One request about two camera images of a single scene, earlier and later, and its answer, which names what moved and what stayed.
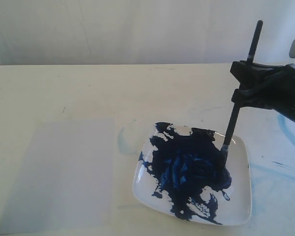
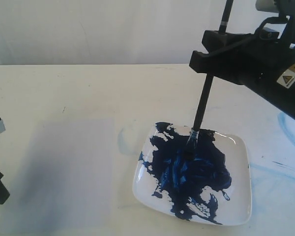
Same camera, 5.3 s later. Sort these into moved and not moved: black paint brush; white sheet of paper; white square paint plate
Moved: black paint brush
Not moved: white square paint plate; white sheet of paper
